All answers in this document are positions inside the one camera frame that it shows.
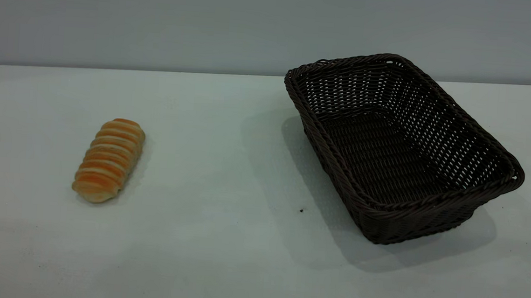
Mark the black woven wicker basket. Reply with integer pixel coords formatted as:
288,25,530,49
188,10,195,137
273,47,531,255

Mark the striped orange bread roll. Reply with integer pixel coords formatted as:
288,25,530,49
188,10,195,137
71,115,147,207

